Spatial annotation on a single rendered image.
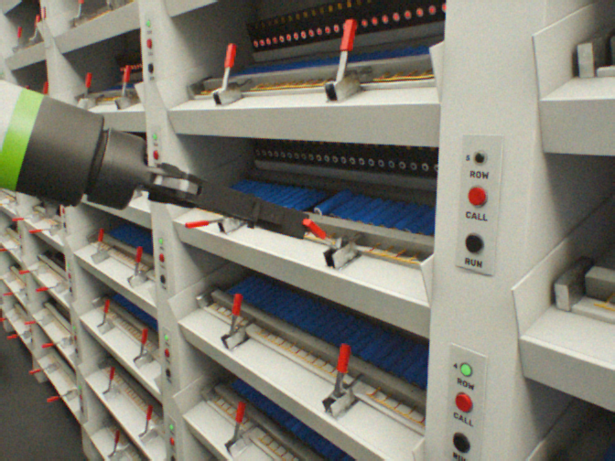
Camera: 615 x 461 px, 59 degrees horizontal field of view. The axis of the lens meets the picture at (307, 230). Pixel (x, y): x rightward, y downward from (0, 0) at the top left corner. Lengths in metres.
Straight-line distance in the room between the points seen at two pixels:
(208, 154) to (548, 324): 0.72
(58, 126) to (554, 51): 0.41
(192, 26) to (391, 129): 0.57
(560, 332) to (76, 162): 0.44
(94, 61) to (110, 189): 1.20
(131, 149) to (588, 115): 0.39
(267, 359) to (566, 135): 0.58
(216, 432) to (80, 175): 0.69
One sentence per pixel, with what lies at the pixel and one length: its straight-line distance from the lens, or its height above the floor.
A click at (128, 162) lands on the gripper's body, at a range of 0.53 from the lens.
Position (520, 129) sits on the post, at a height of 1.08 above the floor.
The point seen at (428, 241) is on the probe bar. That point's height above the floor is 0.95.
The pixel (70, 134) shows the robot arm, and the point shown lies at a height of 1.07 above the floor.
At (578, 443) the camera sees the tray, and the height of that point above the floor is 0.75.
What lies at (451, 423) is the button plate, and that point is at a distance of 0.59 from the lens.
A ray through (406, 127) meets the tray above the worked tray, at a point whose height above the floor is 1.08.
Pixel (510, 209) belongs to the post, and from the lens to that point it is 0.49.
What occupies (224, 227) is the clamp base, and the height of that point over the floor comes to 0.92.
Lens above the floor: 1.09
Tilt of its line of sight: 12 degrees down
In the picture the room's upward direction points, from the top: straight up
